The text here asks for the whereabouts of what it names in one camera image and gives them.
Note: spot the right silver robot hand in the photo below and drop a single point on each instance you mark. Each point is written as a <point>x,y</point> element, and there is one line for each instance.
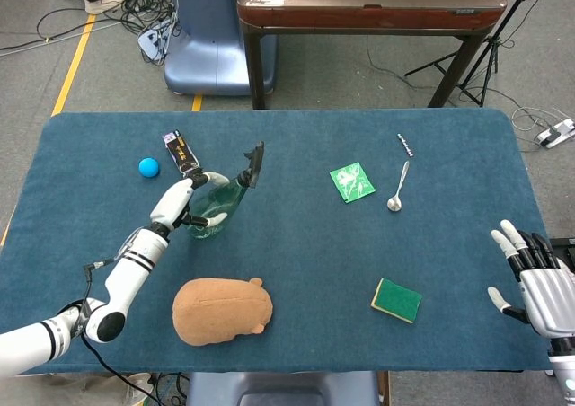
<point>550,298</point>

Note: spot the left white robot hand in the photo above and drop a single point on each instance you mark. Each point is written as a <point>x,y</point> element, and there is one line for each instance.
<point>173,201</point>

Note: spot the clear green plastic bottle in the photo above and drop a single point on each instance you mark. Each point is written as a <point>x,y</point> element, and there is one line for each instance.
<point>224,199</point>

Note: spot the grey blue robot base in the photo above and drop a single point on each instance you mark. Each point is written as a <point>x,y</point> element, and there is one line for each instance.
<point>283,390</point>

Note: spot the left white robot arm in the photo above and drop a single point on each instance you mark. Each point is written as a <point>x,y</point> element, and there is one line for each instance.
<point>130,271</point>

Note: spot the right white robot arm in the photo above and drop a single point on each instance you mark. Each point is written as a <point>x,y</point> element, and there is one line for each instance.
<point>563,379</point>

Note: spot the black tripod stand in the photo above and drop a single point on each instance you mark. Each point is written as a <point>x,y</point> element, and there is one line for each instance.
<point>492,42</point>

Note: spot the blue foam ball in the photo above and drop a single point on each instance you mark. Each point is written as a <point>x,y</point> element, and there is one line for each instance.
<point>148,167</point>

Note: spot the black snack packet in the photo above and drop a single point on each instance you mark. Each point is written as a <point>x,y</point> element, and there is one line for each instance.
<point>179,152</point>

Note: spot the brown capybara plush toy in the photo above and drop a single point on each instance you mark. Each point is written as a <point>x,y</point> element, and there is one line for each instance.
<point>220,309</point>

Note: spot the blue table cloth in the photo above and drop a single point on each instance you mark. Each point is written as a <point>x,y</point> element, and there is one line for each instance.
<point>314,253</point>

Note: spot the green yellow sponge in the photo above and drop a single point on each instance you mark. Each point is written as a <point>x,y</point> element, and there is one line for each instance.
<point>397,300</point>

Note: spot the white power strip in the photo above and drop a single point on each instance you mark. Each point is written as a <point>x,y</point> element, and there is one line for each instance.
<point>557,134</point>
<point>153,42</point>

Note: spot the green foil sachet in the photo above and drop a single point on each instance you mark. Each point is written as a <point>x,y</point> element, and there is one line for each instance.
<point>352,182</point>

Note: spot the silver metal spoon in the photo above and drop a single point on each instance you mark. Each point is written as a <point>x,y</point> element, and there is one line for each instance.
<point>394,205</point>

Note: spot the small beaded stick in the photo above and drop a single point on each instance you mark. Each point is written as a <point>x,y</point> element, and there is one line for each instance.
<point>405,145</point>

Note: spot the brown mahjong table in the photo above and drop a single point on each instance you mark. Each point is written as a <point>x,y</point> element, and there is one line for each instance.
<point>359,15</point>

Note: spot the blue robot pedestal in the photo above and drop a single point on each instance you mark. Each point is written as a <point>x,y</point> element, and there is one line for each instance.
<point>211,42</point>

